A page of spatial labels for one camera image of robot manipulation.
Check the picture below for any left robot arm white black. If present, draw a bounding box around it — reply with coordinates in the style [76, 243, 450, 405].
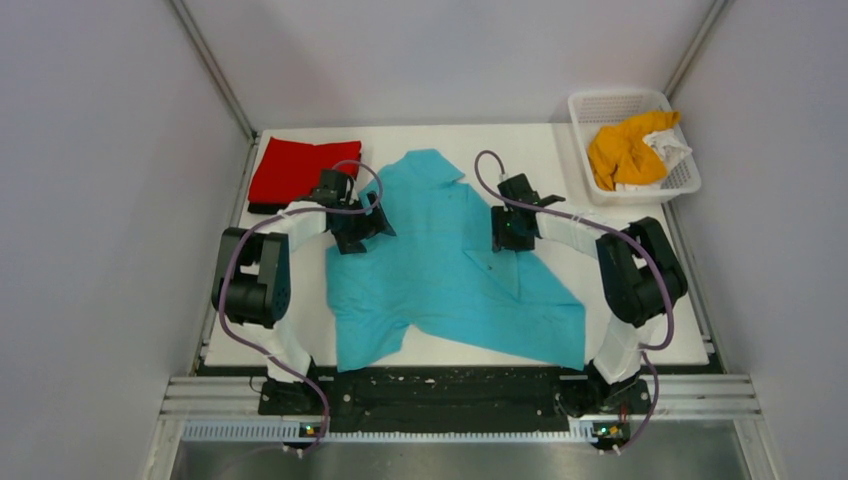
[210, 167, 395, 416]

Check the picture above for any white cable duct strip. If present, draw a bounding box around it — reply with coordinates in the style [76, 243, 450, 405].
[182, 420, 598, 444]

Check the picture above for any orange t shirt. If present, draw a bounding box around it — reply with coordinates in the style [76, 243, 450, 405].
[587, 111, 681, 191]

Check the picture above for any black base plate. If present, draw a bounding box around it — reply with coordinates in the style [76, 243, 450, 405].
[258, 366, 650, 433]

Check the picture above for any folded red t shirt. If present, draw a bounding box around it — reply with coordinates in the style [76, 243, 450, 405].
[247, 137, 362, 214]

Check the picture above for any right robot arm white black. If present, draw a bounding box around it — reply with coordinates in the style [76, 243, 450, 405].
[491, 174, 688, 417]

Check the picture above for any teal t shirt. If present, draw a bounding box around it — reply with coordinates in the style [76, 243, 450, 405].
[326, 149, 586, 371]

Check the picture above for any white t shirt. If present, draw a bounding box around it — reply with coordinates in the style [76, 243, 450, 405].
[643, 129, 693, 173]

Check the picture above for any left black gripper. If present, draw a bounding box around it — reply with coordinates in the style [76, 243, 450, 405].
[331, 191, 394, 254]

